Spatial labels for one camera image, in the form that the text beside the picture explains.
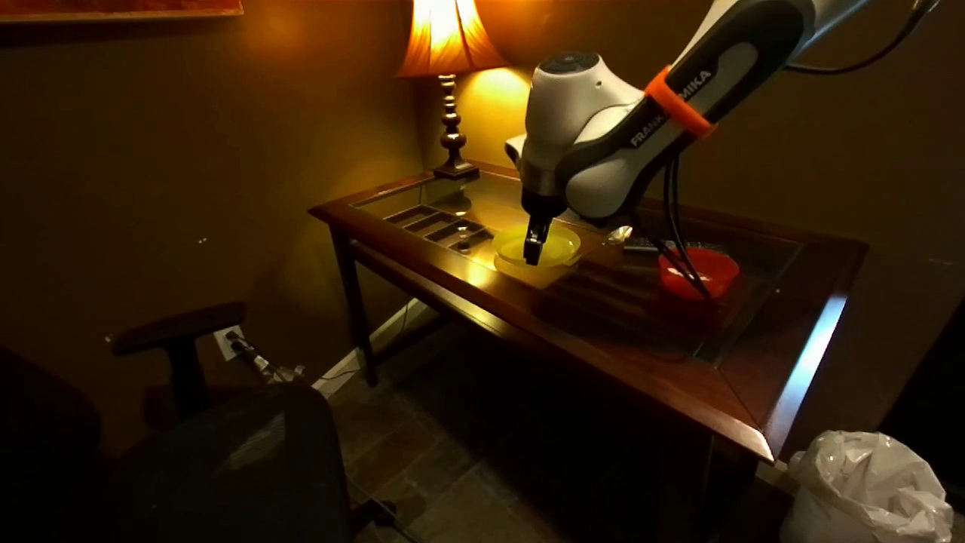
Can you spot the framed wall picture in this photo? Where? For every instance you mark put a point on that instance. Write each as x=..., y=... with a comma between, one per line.
x=110, y=7

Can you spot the white trash bag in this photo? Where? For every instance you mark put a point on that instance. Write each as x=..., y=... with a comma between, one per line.
x=865, y=492

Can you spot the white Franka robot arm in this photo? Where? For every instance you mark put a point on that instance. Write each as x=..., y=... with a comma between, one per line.
x=603, y=130

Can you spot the table lamp with orange shade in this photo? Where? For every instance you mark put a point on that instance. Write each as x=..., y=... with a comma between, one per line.
x=450, y=40

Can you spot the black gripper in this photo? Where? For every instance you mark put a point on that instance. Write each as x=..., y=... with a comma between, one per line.
x=544, y=206

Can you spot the dark wooden glass-top table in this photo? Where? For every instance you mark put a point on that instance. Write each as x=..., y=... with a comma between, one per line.
x=603, y=332

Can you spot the black office chair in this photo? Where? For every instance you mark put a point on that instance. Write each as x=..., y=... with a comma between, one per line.
x=199, y=463

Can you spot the white wall outlet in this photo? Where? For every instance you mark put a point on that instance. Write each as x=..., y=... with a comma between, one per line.
x=227, y=341

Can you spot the orange plastic bowl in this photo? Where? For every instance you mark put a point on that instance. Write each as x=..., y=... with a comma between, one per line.
x=716, y=268

